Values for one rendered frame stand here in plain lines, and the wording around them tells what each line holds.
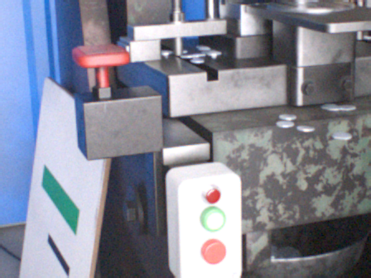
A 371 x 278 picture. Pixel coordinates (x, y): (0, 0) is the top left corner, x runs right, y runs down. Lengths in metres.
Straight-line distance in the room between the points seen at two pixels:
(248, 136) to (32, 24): 1.34
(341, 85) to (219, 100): 0.18
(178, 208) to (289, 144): 0.22
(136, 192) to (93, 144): 0.20
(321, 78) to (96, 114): 0.35
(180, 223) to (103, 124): 0.15
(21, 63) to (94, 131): 1.39
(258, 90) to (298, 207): 0.17
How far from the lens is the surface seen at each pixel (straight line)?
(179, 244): 0.84
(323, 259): 1.16
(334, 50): 1.04
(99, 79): 0.87
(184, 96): 1.00
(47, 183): 1.56
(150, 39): 1.10
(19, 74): 2.24
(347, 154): 1.02
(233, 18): 1.15
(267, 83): 1.04
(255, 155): 0.95
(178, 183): 0.81
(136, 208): 1.05
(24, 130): 2.28
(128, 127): 0.87
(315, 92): 1.04
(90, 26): 1.33
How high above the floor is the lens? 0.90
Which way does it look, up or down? 16 degrees down
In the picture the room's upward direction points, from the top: 2 degrees counter-clockwise
